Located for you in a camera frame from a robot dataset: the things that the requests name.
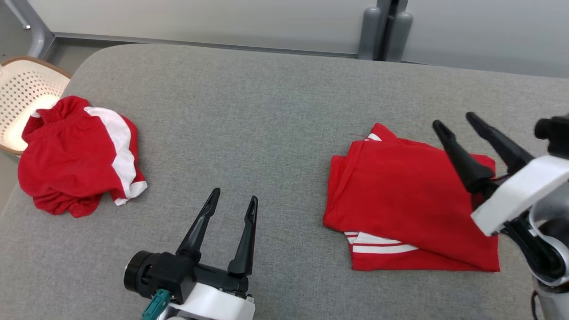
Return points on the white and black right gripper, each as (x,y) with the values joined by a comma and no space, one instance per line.
(520,191)

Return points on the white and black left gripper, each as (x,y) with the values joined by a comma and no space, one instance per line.
(213,306)

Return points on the red shirt with white stripes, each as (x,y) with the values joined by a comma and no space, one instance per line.
(400,191)

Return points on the red shorts with white stripe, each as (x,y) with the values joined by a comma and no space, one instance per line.
(66,164)

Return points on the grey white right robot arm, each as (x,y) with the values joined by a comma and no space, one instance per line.
(551,302)

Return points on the cream perforated laundry basket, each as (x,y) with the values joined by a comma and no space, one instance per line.
(22,89)

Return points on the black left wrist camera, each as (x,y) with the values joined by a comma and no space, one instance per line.
(164,275)

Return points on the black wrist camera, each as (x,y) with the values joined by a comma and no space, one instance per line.
(164,275)
(553,133)

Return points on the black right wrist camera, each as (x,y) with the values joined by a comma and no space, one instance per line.
(553,133)

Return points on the grey cylindrical post foot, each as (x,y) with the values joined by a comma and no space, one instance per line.
(370,35)
(398,38)

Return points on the grey partition post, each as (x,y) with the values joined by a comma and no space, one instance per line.
(391,6)

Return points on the grey partition base rail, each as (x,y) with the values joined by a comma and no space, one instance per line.
(178,41)

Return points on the grey metal frame leg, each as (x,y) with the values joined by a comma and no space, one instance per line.
(35,31)

